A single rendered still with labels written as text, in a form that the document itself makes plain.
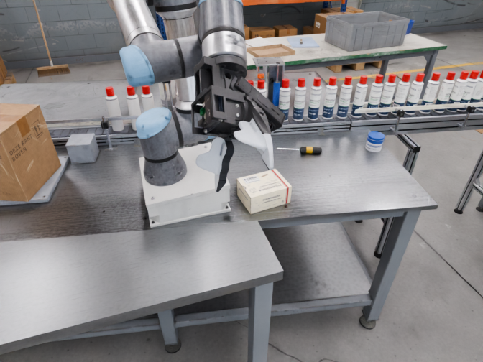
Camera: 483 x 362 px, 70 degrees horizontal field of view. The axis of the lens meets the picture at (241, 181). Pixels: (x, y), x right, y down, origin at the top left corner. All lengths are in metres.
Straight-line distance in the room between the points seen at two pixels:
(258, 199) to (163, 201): 0.32
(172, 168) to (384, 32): 2.63
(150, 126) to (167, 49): 0.44
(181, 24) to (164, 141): 0.35
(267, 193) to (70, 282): 0.66
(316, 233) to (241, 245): 1.01
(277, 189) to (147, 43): 0.70
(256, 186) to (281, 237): 0.83
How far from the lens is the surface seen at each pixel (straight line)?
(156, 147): 1.13
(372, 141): 1.65
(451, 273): 2.45
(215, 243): 1.12
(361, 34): 3.30
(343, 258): 1.97
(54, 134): 1.82
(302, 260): 1.91
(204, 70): 0.59
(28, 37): 6.12
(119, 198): 1.37
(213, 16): 0.63
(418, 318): 2.15
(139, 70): 0.69
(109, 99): 1.66
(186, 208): 1.18
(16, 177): 1.41
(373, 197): 1.39
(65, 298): 1.10
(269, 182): 1.25
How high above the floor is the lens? 1.64
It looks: 36 degrees down
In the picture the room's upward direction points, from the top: straight up
